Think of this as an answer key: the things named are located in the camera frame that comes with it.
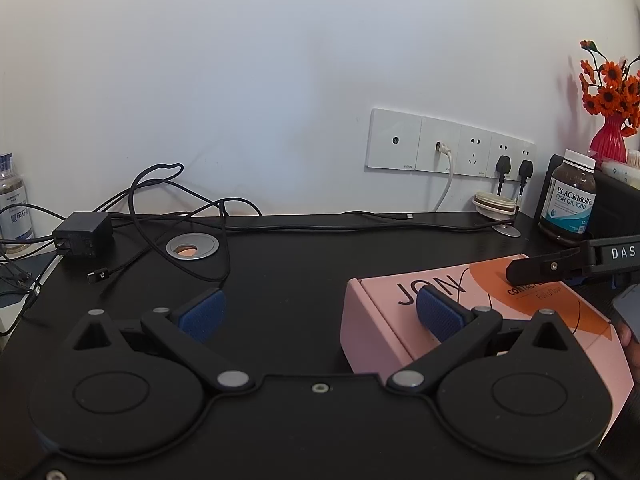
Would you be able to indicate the grey round disc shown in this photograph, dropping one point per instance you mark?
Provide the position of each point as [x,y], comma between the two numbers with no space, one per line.
[506,230]

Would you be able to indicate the pink cardboard box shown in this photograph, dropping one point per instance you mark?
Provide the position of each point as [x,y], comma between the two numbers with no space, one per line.
[380,320]

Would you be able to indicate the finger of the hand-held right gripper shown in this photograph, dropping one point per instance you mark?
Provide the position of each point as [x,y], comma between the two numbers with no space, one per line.
[545,267]

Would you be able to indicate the person's right hand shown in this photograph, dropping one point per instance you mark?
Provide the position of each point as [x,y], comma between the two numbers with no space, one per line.
[625,336]

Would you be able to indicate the black power plug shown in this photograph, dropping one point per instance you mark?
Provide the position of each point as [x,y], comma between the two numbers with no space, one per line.
[525,169]
[502,165]

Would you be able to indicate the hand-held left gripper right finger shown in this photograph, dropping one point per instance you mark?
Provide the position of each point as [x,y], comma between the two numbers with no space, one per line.
[440,312]

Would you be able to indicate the white coax wall plate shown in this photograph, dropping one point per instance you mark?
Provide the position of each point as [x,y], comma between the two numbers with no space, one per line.
[392,140]

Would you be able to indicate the black appliance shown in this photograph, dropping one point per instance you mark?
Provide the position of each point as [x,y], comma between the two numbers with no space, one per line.
[617,205]

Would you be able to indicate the orange artificial flowers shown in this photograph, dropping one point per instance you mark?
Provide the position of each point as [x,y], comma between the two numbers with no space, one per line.
[610,95]

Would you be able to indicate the clear water bottle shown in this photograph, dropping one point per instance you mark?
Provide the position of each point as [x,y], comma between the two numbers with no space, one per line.
[15,210]

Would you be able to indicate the red vase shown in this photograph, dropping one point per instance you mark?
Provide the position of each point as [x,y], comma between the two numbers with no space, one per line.
[607,142]

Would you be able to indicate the black power adapter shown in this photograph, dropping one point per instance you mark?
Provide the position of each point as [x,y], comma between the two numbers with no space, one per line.
[82,232]

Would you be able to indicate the brown supplement bottle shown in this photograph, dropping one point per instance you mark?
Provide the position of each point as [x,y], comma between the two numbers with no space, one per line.
[570,205]

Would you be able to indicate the white network wall plate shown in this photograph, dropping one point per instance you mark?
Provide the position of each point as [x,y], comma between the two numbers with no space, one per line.
[432,157]

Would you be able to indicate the silver desk grommet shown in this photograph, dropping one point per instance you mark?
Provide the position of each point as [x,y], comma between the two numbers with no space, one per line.
[192,247]

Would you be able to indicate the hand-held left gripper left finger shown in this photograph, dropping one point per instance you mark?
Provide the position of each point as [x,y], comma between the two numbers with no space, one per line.
[202,312]

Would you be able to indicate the cotton swab container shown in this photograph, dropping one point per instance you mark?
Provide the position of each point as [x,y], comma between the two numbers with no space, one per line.
[634,159]

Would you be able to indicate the cream round lid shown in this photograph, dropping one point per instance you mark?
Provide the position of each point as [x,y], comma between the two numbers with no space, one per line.
[495,205]

